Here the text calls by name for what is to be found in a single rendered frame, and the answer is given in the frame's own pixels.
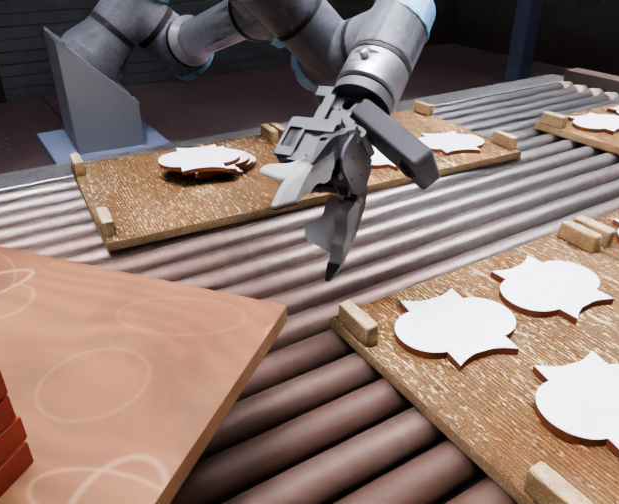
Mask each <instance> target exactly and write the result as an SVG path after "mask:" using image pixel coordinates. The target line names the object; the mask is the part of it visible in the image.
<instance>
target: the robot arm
mask: <svg viewBox="0 0 619 504"><path fill-rule="evenodd" d="M167 4H169V0H100V1H99V2H98V3H97V5H96V6H95V8H94V9H93V10H92V12H91V13H90V14H89V16H88V17H87V18H86V19H85V20H83V21H82V22H80V23H79V24H77V25H76V26H74V27H73V28H71V29H69V30H68V31H66V32H65V33H64V34H63V36H62V37H61V38H60V40H61V41H62V42H64V43H65V44H66V46H68V47H69V48H70V49H71V50H72V51H74V52H75V53H76V54H77V55H79V56H80V57H81V58H83V59H84V60H85V61H86V62H88V63H89V64H90V65H92V66H93V67H94V68H96V69H97V70H98V71H100V72H101V73H102V74H104V75H105V76H106V77H108V78H109V79H110V80H112V81H113V82H115V83H116V84H117V83H118V82H119V80H120V79H121V78H122V76H123V73H124V70H125V66H126V63H127V60H128V57H129V54H130V53H131V51H132V50H133V48H134V47H135V46H136V45H137V44H138V45H139V46H140V47H141V48H143V49H144V50H145V51H146V52H147V53H149V54H150V55H151V56H152V57H153V58H155V59H156V60H157V61H158V62H159V63H161V64H162V65H163V66H164V67H166V68H167V69H168V70H169V71H170V73H171V74H173V75H174V76H177V77H178V78H179V79H181V80H183V81H190V80H193V79H195V78H197V77H198V75H199V74H202V73H203V72H204V71H205V70H206V69H207V68H208V66H209V65H210V63H211V62H212V60H213V57H214V52H217V51H219V50H222V49H224V48H226V47H229V46H231V45H234V44H236V43H239V42H241V41H243V40H246V39H247V40H249V41H252V42H261V41H265V40H267V39H268V40H269V41H270V42H271V44H272V45H274V46H275V47H277V48H283V47H286V48H287V49H288V50H289V51H290V52H291V53H292V55H291V67H292V71H293V72H294V73H295V75H296V79H297V81H298V82H299V83H300V84H301V85H302V86H303V87H304V88H305V89H307V90H309V91H313V92H316V93H315V96H316V98H317V100H318V102H319V104H320V105H319V107H318V109H317V111H316V113H315V115H314V117H313V118H311V117H301V116H292V118H291V120H290V122H289V124H288V126H287V128H286V130H285V131H284V133H283V135H282V137H281V139H280V141H279V143H278V145H277V147H276V148H275V150H274V152H273V154H274V155H277V158H278V160H279V162H280V163H279V164H267V165H265V166H263V167H262V168H261V169H260V173H261V174H262V175H264V176H266V177H268V178H271V179H273V180H275V181H277V182H279V183H281V186H280V188H279V189H278V191H277V193H276V195H275V198H274V200H273V202H272V204H271V209H272V210H279V209H283V208H286V207H290V206H293V205H297V204H298V203H299V201H300V199H301V198H302V197H303V196H304V195H305V194H307V193H314V192H319V193H322V191H324V192H330V193H336V194H337V192H339V194H340V196H344V199H343V200H342V199H341V198H339V197H336V196H333V197H330V198H329V199H328V200H327V201H326V204H325V208H324V213H323V215H322V217H321V218H319V219H316V220H313V221H310V222H308V223H307V224H306V227H305V236H306V238H307V240H309V241H310V242H312V243H313V244H315V245H317V246H318V247H320V248H322V249H323V250H325V251H327V252H328V253H330V257H329V260H328V262H327V268H326V275H325V281H328V282H329V281H332V280H333V278H334V277H335V276H336V274H337V273H338V272H339V270H340V269H341V268H342V265H343V263H344V261H345V259H346V257H347V255H348V253H349V251H350V249H351V246H352V243H353V240H354V237H356V235H357V232H358V228H359V225H360V222H361V219H362V216H363V212H364V209H365V204H366V197H367V185H368V180H369V177H370V173H371V169H372V159H371V157H372V156H373V155H374V153H375V151H374V149H373V147H375V148H376V149H377V150H378V151H379V152H380V153H381V154H383V155H384V156H385V157H386V158H387V159H388V160H389V161H390V162H392V163H393V164H394V165H395V166H396V167H397V168H398V169H400V171H401V172H402V174H403V175H404V176H406V177H407V178H409V179H411V180H412V181H413V182H414V183H415V184H417V185H418V186H419V187H420V188H421V189H427V188H428V187H429V186H430V185H432V184H433V183H434V182H435V181H437V180H438V179H439V178H440V172H439V169H438V166H437V163H436V159H435V156H434V153H433V151H432V149H430V148H429V147H428V146H427V145H425V144H424V143H423V142H422V141H420V140H419V139H418V138H417V137H415V136H414V135H413V134H412V133H410V132H409V131H408V130H407V129H405V128H404V127H403V126H402V125H401V124H399V123H398V122H397V121H396V120H394V119H393V118H392V117H391V116H390V115H391V113H392V112H393V111H394V110H395V108H396V106H397V104H398V102H399V100H400V98H401V96H402V93H403V91H404V89H405V87H406V85H407V82H408V79H409V77H410V75H411V73H412V71H413V68H414V66H415V64H416V62H417V60H418V58H419V55H420V53H421V51H422V49H423V47H424V44H425V43H426V42H427V41H428V39H429V36H430V30H431V27H432V25H433V22H434V20H435V15H436V9H435V4H434V2H433V0H375V1H374V6H373V7H372V8H371V9H370V10H368V11H366V12H364V13H361V14H359V15H357V16H354V17H352V18H349V19H347V20H345V21H344V20H343V19H342V18H341V17H340V16H339V14H338V13H337V12H336V11H335V10H334V9H333V8H332V7H331V5H330V4H329V3H328V2H327V1H326V0H224V1H222V2H220V3H218V4H216V5H215V6H213V7H211V8H209V9H207V10H205V11H204V12H202V13H200V14H198V15H196V16H193V15H183V16H179V15H177V14H176V13H175V12H174V11H173V10H172V9H171V8H169V7H168V6H167ZM290 129H291V130H290ZM289 131H290V132H289ZM288 133H289V134H288ZM287 135H288V136H287ZM286 137H287V138H286ZM285 139H286V140H285ZM284 141H285V142H284ZM282 144H283V145H282Z"/></svg>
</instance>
